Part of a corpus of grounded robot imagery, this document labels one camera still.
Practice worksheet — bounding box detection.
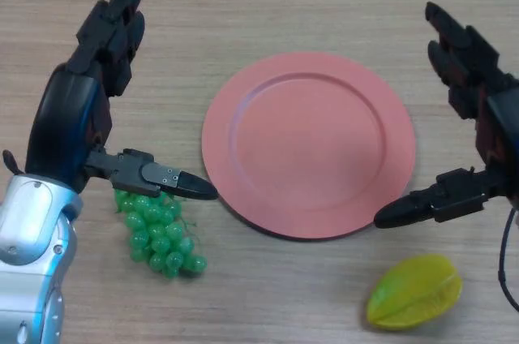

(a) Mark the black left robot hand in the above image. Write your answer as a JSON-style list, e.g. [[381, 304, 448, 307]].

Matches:
[[24, 0, 221, 201]]

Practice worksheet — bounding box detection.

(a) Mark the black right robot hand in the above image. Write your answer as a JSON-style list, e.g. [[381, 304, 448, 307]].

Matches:
[[373, 1, 519, 230]]

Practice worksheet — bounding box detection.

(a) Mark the yellow starfruit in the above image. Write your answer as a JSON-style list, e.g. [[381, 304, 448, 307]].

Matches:
[[366, 253, 464, 332]]

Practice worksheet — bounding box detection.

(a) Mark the pink round plate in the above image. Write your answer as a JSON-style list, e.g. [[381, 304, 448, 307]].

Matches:
[[201, 51, 418, 243]]

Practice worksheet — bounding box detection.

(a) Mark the green grape bunch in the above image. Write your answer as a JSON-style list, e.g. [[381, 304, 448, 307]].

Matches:
[[112, 188, 208, 279]]

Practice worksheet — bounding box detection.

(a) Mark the dark left wrist cable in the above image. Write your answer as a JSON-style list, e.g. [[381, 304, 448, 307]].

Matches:
[[2, 149, 26, 177]]

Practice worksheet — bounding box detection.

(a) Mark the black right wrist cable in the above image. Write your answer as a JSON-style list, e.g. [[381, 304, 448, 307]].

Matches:
[[497, 197, 519, 308]]

